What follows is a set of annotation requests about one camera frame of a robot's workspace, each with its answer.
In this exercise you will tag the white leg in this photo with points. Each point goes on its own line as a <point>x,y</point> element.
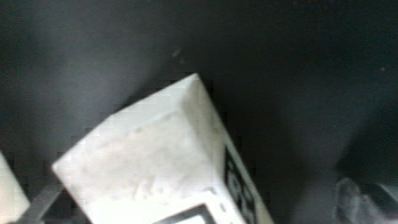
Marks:
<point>12,199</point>

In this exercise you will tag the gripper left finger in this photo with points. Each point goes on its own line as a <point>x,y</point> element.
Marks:
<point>40,204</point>

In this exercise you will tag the white square tabletop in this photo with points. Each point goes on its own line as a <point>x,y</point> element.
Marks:
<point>152,171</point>

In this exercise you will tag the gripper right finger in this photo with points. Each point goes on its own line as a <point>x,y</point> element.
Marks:
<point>366,203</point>

